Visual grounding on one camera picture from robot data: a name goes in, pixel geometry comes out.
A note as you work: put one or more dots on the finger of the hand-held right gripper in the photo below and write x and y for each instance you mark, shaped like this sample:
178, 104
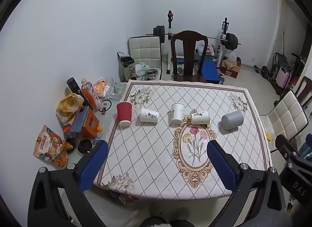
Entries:
285, 144

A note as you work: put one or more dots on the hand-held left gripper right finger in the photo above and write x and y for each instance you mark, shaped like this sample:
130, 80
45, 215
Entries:
220, 168

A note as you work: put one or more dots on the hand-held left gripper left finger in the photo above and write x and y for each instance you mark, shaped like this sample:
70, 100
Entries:
93, 166

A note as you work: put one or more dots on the grey ribbed cup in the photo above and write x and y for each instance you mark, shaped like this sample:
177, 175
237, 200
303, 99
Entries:
232, 119

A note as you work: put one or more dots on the white printed paper cup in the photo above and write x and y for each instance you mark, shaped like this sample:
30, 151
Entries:
148, 116
177, 112
200, 117

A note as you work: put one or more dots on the red ribbed paper cup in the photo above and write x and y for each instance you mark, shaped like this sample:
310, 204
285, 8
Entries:
124, 113

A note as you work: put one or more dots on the small yellow toy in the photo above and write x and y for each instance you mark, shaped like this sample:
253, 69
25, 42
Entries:
269, 137

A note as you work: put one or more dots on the small black bowl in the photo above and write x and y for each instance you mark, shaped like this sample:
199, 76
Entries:
85, 146

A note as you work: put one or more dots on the white padded chair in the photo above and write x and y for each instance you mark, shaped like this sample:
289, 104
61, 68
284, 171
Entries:
146, 51
285, 114

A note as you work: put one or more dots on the orange box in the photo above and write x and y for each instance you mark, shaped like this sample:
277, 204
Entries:
90, 124

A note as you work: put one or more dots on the red packet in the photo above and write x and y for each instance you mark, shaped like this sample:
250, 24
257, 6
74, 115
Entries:
126, 197

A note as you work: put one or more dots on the colourful snack packet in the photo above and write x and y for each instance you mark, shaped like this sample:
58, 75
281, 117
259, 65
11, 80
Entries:
51, 146

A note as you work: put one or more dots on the grey blue flat case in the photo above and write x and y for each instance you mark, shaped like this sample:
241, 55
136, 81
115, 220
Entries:
80, 118

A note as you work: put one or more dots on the floral diamond pattern tablecloth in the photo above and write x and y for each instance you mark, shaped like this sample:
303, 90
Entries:
146, 156

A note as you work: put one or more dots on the dark wooden chair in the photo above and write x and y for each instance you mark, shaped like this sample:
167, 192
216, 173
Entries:
189, 46
304, 88

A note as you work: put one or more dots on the yellow plastic bag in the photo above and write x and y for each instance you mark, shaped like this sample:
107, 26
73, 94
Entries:
68, 107

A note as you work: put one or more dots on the pink suitcase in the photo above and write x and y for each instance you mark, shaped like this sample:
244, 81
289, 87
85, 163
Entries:
284, 79

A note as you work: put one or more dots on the red drink bottle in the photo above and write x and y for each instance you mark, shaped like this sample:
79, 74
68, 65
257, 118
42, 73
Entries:
91, 95

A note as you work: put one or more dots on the black dumbbell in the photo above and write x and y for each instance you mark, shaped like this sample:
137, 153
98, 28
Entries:
264, 70

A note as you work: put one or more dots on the clear glass tray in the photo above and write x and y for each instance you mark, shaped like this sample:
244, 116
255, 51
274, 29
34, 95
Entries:
115, 91

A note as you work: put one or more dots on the orange snack bag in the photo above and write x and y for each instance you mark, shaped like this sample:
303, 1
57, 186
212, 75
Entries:
101, 87

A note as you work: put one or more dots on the black folding cart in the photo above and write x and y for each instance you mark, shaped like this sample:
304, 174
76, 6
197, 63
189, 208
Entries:
292, 63

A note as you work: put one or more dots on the black cylinder flask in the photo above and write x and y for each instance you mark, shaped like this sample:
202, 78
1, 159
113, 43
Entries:
73, 85

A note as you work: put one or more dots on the red cardboard box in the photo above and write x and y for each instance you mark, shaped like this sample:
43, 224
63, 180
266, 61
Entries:
230, 69

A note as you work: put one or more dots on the blue bench pad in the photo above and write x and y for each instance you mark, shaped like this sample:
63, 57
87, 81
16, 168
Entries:
210, 72

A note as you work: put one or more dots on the clear plastic bag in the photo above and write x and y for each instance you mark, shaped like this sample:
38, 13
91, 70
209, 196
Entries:
232, 56

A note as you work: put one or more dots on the pale green plastic bag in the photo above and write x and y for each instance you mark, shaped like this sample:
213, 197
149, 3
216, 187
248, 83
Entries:
141, 69

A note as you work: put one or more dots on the barbell with black plates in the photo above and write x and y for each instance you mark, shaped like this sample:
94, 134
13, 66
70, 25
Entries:
231, 41

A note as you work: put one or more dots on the white and red plastic bag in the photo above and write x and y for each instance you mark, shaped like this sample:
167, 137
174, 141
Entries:
207, 49

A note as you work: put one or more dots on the white barbell rack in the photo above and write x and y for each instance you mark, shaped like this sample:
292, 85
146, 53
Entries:
169, 39

